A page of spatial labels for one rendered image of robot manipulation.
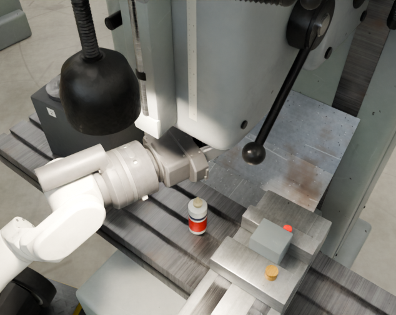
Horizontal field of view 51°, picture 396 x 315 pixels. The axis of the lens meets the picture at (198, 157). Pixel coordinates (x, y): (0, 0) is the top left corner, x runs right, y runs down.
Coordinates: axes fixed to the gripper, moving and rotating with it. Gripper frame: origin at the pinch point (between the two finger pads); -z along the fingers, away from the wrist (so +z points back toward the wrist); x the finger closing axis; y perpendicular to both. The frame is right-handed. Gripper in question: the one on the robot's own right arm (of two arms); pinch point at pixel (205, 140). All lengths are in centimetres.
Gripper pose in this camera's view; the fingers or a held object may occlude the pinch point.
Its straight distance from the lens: 68.6
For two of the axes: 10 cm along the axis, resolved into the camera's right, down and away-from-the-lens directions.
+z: -8.5, 3.8, -3.5
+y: -0.1, 6.7, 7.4
